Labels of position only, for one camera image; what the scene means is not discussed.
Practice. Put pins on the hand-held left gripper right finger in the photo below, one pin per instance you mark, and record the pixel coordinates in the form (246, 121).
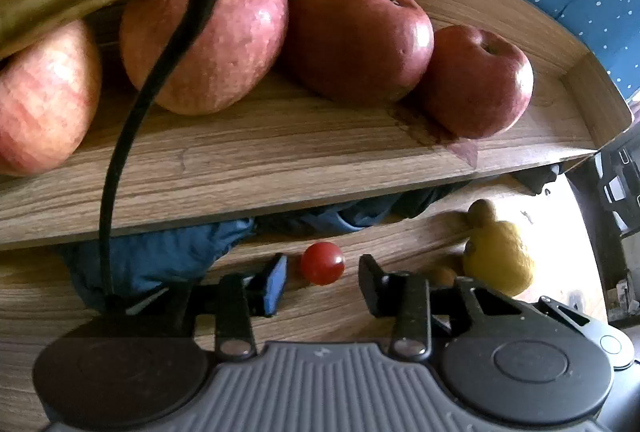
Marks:
(369, 284)

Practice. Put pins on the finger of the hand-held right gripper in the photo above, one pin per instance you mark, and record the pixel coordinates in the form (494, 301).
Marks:
(610, 344)

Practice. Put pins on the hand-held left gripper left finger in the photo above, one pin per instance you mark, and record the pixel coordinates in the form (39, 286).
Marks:
(276, 284)

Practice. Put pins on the red cherry tomato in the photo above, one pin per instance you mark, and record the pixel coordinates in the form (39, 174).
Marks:
(322, 263)

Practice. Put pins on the small brown nut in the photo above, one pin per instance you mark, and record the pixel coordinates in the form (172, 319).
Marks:
(443, 276)

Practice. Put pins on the dark blue cloth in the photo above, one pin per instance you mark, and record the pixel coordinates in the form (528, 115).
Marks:
(165, 257)

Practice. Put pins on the yellow lemon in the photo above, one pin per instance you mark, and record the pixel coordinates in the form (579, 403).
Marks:
(500, 262)

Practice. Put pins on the small brown kiwi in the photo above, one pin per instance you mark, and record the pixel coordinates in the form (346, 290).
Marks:
(481, 213)

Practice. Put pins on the wooden shelf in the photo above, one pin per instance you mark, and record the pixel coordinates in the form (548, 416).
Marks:
(300, 151)

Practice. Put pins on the black device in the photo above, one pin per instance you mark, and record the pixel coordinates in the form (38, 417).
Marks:
(620, 192)

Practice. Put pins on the dark red apple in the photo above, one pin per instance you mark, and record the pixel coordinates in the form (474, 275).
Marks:
(360, 31)
(475, 81)

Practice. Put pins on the pink-red apple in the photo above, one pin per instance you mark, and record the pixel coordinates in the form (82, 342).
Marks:
(45, 101)
(225, 46)

